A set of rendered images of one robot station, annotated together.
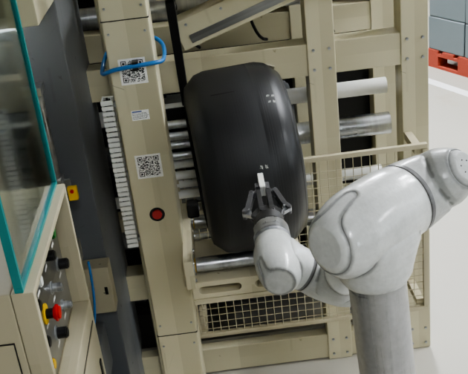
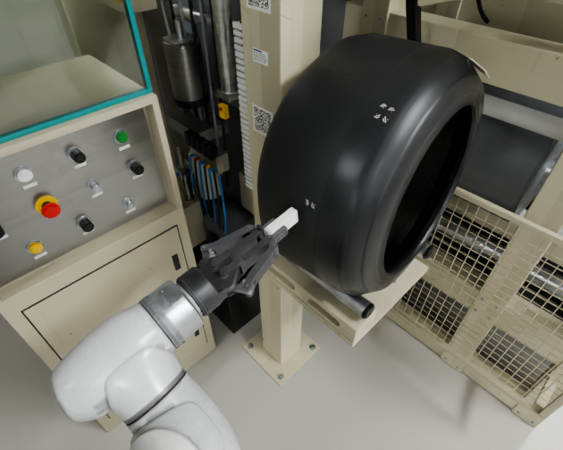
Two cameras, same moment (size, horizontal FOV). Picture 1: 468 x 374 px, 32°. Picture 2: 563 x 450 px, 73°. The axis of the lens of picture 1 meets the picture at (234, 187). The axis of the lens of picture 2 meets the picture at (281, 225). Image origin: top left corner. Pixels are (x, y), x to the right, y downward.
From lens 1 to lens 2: 1.77 m
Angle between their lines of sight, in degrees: 42
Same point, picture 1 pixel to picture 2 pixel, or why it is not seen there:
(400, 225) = not seen: outside the picture
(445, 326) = not seen: outside the picture
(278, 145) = (340, 188)
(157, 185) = not seen: hidden behind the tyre
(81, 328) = (138, 228)
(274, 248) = (86, 350)
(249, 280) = (302, 290)
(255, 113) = (343, 123)
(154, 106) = (273, 52)
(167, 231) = not seen: hidden behind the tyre
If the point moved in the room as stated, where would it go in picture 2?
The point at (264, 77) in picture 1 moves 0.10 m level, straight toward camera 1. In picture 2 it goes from (412, 75) to (373, 92)
